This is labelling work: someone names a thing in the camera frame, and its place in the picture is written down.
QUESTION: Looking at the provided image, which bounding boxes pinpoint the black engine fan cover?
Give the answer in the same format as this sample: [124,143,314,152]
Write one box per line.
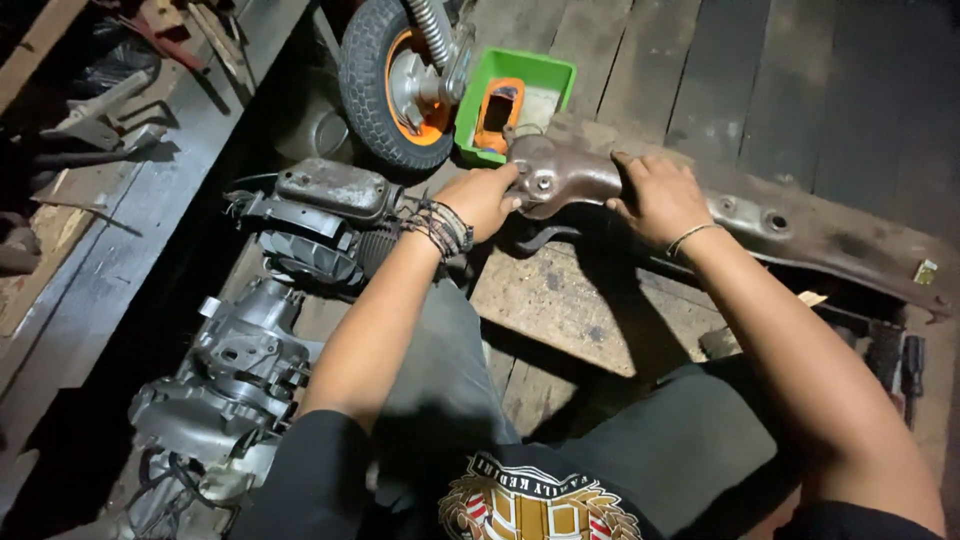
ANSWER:
[225,187,406,290]

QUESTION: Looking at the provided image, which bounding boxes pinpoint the black printed shirt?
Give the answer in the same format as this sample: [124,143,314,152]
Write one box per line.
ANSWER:
[228,352,948,540]

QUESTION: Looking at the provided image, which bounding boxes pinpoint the braided wrist bracelets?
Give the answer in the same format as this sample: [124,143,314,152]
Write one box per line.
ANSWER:
[401,196,475,262]

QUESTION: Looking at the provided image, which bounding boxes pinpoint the black screwdriver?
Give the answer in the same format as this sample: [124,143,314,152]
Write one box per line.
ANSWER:
[900,335,927,431]

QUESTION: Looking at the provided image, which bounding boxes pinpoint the silver coil shock absorber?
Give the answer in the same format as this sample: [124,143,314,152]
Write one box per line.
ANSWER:
[405,0,475,106]

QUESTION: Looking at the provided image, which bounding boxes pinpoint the orange plastic part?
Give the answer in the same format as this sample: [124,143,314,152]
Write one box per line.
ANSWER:
[474,77,526,155]

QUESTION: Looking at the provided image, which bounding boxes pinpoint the grey metal drum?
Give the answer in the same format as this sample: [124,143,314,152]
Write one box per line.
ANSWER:
[273,93,354,163]

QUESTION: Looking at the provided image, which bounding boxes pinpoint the worn wooden board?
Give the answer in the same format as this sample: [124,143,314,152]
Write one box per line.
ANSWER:
[468,240,729,380]

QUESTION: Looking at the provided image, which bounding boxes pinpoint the person's left hand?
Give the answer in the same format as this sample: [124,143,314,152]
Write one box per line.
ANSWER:
[433,161,524,246]

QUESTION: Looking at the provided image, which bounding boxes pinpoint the grey trousers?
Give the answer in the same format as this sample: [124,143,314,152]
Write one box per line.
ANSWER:
[367,277,523,519]

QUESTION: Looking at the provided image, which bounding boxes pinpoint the black brush tool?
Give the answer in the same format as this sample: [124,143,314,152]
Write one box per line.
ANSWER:
[866,318,906,393]

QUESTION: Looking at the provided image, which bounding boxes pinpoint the thin metal bangle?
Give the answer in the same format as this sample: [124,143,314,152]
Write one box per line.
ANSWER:
[664,222,726,261]

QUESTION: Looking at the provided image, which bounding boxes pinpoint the wooden shelf with tools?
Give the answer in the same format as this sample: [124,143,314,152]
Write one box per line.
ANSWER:
[0,0,260,339]

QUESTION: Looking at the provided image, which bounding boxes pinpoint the person's right hand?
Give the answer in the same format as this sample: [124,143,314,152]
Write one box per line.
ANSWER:
[604,150,718,249]

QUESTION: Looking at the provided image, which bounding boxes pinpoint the silver scooter engine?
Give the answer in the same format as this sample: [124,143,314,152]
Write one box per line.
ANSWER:
[127,277,325,466]

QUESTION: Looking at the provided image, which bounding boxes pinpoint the black tyre with orange rim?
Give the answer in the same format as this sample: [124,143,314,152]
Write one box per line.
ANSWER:
[338,0,477,172]

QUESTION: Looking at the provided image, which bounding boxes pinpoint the bundle of black cables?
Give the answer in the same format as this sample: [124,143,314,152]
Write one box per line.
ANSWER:
[123,448,243,540]

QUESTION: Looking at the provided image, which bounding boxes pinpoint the rusty metal scooter frame part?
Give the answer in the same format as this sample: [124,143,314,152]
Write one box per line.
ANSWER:
[504,112,955,324]

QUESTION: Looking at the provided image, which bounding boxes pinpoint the green plastic tray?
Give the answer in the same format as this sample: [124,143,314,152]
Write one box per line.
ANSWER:
[453,47,578,168]

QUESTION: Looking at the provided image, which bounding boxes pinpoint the white card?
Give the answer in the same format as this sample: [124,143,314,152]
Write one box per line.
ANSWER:
[525,86,563,138]

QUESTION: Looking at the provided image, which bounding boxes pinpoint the rusty grey muffler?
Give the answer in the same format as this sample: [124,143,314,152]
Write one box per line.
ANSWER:
[274,157,406,226]

